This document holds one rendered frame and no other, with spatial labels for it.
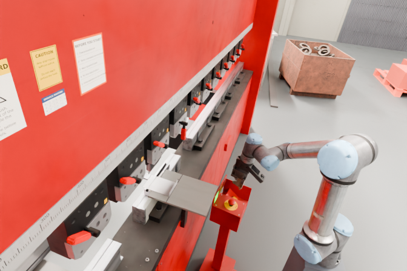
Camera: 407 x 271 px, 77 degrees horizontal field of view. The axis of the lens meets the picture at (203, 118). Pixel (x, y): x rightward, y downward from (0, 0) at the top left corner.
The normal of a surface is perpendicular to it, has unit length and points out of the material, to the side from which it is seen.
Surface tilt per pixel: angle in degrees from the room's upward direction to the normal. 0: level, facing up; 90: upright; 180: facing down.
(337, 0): 90
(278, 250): 0
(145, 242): 0
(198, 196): 0
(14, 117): 90
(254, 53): 90
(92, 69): 90
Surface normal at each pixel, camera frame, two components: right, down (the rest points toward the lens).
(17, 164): 0.94, 0.24
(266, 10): -0.32, 0.46
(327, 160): -0.84, 0.07
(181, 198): 0.10, -0.86
